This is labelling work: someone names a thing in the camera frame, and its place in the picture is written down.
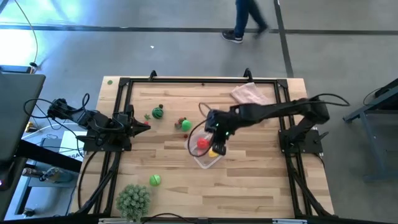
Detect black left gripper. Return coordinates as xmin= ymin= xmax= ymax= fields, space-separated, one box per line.
xmin=115 ymin=105 xmax=152 ymax=138

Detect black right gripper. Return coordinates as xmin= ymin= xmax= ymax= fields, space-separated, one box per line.
xmin=206 ymin=107 xmax=237 ymax=156

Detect clear plastic tupperware container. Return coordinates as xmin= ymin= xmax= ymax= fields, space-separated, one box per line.
xmin=184 ymin=129 xmax=226 ymax=170

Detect pink folded cloth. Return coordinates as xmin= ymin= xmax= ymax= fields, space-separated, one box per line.
xmin=229 ymin=82 xmax=272 ymax=106

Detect white printed sheet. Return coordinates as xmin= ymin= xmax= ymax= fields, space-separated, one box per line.
xmin=58 ymin=130 xmax=88 ymax=162

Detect green artificial plant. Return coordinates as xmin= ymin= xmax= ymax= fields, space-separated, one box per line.
xmin=116 ymin=184 xmax=152 ymax=222

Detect black desk crossbar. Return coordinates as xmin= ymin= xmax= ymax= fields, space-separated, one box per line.
xmin=14 ymin=139 xmax=83 ymax=174

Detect grey metal bottle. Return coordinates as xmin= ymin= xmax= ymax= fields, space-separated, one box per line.
xmin=39 ymin=167 xmax=65 ymax=184

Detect dark grey desk top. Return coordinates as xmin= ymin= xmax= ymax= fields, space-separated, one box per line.
xmin=0 ymin=73 xmax=47 ymax=162

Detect blue grey metal stand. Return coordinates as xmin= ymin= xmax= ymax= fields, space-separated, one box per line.
xmin=343 ymin=77 xmax=398 ymax=184

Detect person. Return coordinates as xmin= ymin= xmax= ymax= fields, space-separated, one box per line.
xmin=221 ymin=0 xmax=270 ymax=44

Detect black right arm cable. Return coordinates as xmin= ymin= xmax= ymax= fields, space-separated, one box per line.
xmin=187 ymin=101 xmax=216 ymax=158

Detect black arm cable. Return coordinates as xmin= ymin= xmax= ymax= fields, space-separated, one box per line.
xmin=187 ymin=101 xmax=216 ymax=158
xmin=24 ymin=92 xmax=91 ymax=131

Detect black metal table frame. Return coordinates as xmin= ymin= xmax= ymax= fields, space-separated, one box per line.
xmin=72 ymin=68 xmax=336 ymax=220

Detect white floor cable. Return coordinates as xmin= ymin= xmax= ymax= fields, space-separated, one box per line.
xmin=21 ymin=121 xmax=80 ymax=140

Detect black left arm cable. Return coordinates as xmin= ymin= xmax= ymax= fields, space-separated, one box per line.
xmin=24 ymin=92 xmax=91 ymax=131

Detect yellow hanging cable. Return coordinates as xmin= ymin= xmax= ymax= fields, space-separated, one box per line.
xmin=13 ymin=0 xmax=39 ymax=67

